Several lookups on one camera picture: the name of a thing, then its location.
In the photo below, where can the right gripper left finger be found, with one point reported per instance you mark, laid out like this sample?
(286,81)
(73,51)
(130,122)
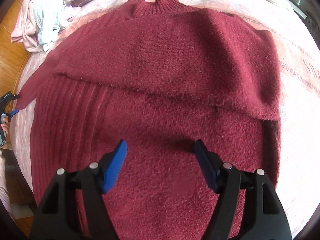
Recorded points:
(57,216)

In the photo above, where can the dark red knit sweater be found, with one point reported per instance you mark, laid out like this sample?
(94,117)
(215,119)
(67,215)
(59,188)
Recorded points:
(159,75)

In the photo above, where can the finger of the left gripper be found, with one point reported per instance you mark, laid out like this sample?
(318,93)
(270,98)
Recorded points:
(8,97)
(12,113)

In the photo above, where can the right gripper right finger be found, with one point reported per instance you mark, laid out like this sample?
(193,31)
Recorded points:
(263,216)

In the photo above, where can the pink garment pile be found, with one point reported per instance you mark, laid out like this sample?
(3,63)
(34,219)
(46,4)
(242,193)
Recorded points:
(29,26)

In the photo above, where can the person's left hand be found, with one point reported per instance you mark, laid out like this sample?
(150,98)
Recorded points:
(5,127)

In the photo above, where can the pink floral bed blanket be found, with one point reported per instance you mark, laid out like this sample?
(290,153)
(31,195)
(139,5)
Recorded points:
(298,56)

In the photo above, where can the pale blue white garment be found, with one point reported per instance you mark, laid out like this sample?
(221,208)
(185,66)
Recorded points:
(51,16)

